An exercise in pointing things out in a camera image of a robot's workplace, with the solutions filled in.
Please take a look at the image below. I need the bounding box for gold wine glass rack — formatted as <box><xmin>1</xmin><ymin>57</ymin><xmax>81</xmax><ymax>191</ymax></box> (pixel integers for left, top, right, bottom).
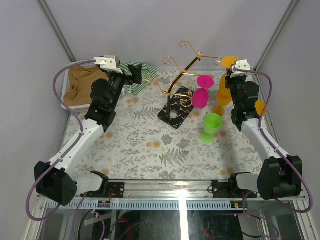
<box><xmin>142</xmin><ymin>40</ymin><xmax>222</xmax><ymax>129</ymax></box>

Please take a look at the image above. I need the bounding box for green plastic wine glass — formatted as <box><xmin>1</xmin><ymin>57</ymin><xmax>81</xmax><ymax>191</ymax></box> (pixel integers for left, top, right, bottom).
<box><xmin>200</xmin><ymin>113</ymin><xmax>223</xmax><ymax>144</ymax></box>

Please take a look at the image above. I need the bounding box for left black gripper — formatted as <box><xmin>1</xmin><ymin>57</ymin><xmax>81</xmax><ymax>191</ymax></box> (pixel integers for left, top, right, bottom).
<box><xmin>106</xmin><ymin>62</ymin><xmax>141</xmax><ymax>109</ymax></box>

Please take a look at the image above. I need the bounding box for brown cloth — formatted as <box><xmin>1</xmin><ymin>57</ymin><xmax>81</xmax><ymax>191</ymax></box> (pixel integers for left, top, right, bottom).
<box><xmin>63</xmin><ymin>65</ymin><xmax>109</xmax><ymax>107</ymax></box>

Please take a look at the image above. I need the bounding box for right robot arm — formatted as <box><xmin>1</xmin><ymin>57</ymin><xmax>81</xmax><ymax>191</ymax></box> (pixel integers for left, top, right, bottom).
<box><xmin>225</xmin><ymin>69</ymin><xmax>303</xmax><ymax>200</ymax></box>

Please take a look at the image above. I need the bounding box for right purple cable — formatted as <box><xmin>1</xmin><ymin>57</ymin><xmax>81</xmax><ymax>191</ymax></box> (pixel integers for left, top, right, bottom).
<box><xmin>242</xmin><ymin>69</ymin><xmax>314</xmax><ymax>235</ymax></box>

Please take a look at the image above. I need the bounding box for white plastic basket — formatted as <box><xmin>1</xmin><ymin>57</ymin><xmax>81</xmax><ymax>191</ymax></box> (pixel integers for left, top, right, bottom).
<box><xmin>61</xmin><ymin>61</ymin><xmax>104</xmax><ymax>112</ymax></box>

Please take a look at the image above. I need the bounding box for purple cable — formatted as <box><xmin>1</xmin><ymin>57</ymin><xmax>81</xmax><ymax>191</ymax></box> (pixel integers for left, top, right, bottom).
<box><xmin>25</xmin><ymin>58</ymin><xmax>97</xmax><ymax>222</ymax></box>
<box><xmin>242</xmin><ymin>69</ymin><xmax>314</xmax><ymax>235</ymax></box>

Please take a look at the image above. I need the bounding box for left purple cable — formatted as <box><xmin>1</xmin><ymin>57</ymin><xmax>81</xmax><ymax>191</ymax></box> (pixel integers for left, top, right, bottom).
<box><xmin>25</xmin><ymin>58</ymin><xmax>97</xmax><ymax>222</ymax></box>

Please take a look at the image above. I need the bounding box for orange wine glass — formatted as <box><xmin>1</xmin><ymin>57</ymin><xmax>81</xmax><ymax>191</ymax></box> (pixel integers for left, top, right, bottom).
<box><xmin>212</xmin><ymin>56</ymin><xmax>239</xmax><ymax>117</ymax></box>
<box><xmin>255</xmin><ymin>100</ymin><xmax>266</xmax><ymax>116</ymax></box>

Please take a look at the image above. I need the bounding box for aluminium front rail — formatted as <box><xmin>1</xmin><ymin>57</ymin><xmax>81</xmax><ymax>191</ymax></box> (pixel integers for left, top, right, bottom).
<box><xmin>37</xmin><ymin>178</ymin><xmax>307</xmax><ymax>201</ymax></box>

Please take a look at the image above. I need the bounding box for pink plastic wine glass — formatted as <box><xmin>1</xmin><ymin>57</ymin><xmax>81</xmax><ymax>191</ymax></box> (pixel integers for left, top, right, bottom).
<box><xmin>192</xmin><ymin>74</ymin><xmax>215</xmax><ymax>109</ymax></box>

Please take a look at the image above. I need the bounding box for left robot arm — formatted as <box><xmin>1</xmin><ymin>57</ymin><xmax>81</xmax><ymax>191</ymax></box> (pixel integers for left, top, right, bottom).
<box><xmin>34</xmin><ymin>64</ymin><xmax>142</xmax><ymax>206</ymax></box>

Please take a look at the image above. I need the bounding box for green striped cloth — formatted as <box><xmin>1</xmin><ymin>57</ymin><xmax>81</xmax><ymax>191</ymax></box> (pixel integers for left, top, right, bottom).
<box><xmin>119</xmin><ymin>62</ymin><xmax>158</xmax><ymax>96</ymax></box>

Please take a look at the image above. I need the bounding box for floral table mat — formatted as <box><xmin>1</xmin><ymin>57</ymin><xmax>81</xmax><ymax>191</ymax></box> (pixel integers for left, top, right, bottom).
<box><xmin>74</xmin><ymin>71</ymin><xmax>263</xmax><ymax>180</ymax></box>

